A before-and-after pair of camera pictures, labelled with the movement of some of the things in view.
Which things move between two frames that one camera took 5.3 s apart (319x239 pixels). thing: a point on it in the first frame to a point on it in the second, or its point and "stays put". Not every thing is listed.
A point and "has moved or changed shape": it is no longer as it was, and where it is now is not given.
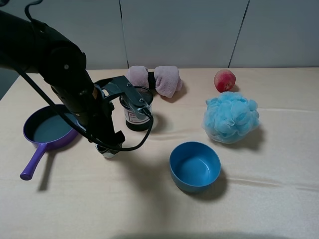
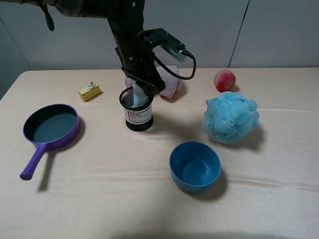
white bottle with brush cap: x=106 y=153 has moved or changed shape
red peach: x=224 y=80 stays put
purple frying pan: x=45 y=127 stays put
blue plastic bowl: x=194 y=166 stays put
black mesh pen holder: x=132 y=122 stays put
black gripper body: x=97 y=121 to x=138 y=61
